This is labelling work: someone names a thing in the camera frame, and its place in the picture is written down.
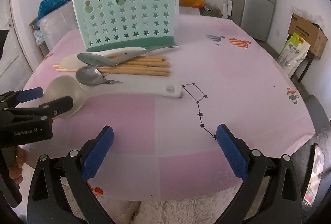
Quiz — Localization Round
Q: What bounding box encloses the large white rice paddle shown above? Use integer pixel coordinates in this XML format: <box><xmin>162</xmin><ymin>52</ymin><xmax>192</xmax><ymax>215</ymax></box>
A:
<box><xmin>42</xmin><ymin>75</ymin><xmax>183</xmax><ymax>118</ymax></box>

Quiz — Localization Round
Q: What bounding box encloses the small steel spoon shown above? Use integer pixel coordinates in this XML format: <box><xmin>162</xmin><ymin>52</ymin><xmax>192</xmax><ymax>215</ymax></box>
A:
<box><xmin>75</xmin><ymin>66</ymin><xmax>122</xmax><ymax>86</ymax></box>

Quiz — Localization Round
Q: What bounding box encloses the white ceramic soup spoon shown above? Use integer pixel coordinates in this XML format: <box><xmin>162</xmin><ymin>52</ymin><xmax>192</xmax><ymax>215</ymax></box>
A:
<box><xmin>53</xmin><ymin>47</ymin><xmax>145</xmax><ymax>70</ymax></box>

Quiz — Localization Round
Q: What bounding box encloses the long steel spoon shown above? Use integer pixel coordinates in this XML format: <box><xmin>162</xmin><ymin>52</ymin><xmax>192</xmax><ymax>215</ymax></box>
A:
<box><xmin>77</xmin><ymin>45</ymin><xmax>178</xmax><ymax>67</ymax></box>

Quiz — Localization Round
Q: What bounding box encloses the wooden chopstick one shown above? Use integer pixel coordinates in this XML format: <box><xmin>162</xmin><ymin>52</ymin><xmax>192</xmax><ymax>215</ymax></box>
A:
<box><xmin>108</xmin><ymin>56</ymin><xmax>166</xmax><ymax>62</ymax></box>

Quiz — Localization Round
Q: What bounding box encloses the wooden chopstick four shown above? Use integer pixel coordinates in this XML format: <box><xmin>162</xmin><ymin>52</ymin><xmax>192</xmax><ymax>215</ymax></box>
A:
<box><xmin>101</xmin><ymin>70</ymin><xmax>170</xmax><ymax>77</ymax></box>

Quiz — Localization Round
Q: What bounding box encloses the mint green utensil holder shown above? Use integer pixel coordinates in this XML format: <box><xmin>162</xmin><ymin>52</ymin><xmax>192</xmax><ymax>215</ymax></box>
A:
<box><xmin>72</xmin><ymin>0</ymin><xmax>179</xmax><ymax>52</ymax></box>

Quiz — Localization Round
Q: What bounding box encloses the wooden chopstick two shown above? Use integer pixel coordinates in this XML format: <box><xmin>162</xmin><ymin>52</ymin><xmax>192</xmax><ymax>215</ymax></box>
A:
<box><xmin>53</xmin><ymin>61</ymin><xmax>170</xmax><ymax>69</ymax></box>

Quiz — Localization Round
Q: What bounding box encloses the person's left hand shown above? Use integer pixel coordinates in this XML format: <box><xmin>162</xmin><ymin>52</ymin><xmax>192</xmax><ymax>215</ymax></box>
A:
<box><xmin>8</xmin><ymin>146</ymin><xmax>26</xmax><ymax>185</ymax></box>

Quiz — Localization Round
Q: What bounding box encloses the white wooden door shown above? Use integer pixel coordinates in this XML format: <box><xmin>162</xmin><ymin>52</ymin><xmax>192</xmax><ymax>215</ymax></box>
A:
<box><xmin>1</xmin><ymin>19</ymin><xmax>32</xmax><ymax>93</ymax></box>

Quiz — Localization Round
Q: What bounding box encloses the grey plastic wrapped bundle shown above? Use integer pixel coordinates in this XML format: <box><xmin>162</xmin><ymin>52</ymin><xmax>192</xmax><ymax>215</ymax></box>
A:
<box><xmin>38</xmin><ymin>1</ymin><xmax>78</xmax><ymax>51</ymax></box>

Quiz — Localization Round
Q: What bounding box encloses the blue plastic bag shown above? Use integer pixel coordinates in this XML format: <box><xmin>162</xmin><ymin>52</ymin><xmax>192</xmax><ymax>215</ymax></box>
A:
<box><xmin>36</xmin><ymin>0</ymin><xmax>70</xmax><ymax>22</ymax></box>

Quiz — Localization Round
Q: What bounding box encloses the pink patterned tablecloth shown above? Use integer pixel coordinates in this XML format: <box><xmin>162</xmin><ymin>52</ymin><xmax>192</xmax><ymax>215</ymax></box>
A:
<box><xmin>25</xmin><ymin>15</ymin><xmax>315</xmax><ymax>201</ymax></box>

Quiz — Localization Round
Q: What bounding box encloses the green white rice bag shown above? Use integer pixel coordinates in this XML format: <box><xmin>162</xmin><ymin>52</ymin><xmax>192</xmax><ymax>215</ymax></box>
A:
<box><xmin>277</xmin><ymin>32</ymin><xmax>310</xmax><ymax>78</ymax></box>

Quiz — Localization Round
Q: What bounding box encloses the cardboard box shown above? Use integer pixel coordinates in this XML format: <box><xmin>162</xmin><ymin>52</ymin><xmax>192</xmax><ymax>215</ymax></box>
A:
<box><xmin>288</xmin><ymin>13</ymin><xmax>328</xmax><ymax>59</ymax></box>

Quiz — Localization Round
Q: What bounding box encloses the yellow plastic bag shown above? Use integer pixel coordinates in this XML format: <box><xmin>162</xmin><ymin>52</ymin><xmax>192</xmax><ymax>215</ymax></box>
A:
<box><xmin>180</xmin><ymin>0</ymin><xmax>205</xmax><ymax>9</ymax></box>

